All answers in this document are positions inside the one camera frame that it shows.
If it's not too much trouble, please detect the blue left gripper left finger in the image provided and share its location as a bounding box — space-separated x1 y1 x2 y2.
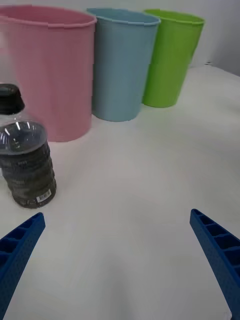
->
0 212 46 320

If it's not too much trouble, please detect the pink plastic waste bin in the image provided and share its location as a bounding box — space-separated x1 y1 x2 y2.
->
0 5 98 143

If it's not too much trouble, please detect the clear bottle with black cap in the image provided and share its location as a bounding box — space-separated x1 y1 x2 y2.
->
0 83 57 210

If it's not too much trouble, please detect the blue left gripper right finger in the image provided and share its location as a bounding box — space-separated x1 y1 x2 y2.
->
189 208 240 320

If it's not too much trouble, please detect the pale blue plastic waste bin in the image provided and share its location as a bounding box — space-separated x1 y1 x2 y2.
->
86 7 161 123

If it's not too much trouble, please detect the green plastic waste bin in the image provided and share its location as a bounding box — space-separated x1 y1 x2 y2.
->
141 8 206 108

